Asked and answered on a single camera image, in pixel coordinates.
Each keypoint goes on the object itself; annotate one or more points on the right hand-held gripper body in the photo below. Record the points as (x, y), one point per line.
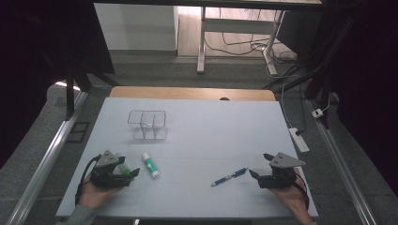
(280, 175)

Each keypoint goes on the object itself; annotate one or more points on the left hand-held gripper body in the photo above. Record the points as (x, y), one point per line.
(108, 176)

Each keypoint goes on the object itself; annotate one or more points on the green transparent plastic box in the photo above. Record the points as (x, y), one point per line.
(125, 168)

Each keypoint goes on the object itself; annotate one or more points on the green and white glue stick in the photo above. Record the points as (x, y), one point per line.
(150, 165)

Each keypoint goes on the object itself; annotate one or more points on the blue pen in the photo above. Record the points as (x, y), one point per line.
(230, 177)

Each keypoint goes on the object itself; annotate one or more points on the clear compartment organizer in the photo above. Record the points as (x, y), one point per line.
(147, 123)

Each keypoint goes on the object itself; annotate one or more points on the person's right hand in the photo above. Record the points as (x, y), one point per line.
(292, 195)

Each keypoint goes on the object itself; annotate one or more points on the white power strip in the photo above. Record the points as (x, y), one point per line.
(298, 140)

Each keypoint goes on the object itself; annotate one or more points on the white table cover sheet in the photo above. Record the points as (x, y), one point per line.
(203, 137)

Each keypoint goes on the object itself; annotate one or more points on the small white adapter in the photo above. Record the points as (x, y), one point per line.
(317, 113)

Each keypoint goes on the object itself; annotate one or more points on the black stand legs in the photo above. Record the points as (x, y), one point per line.
(313, 72)
(70, 93)

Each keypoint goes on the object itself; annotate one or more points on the wooden table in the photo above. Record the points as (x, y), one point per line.
(187, 93)

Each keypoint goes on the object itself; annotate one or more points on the black curtain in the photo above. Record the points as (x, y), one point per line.
(37, 62)
(369, 78)

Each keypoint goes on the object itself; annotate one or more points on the white panel board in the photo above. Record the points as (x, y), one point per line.
(137, 28)

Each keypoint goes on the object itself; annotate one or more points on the aluminium rail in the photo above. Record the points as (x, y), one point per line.
(341, 165)
(47, 159)

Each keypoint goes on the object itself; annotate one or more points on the white desk frame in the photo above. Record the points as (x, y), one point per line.
(237, 25)

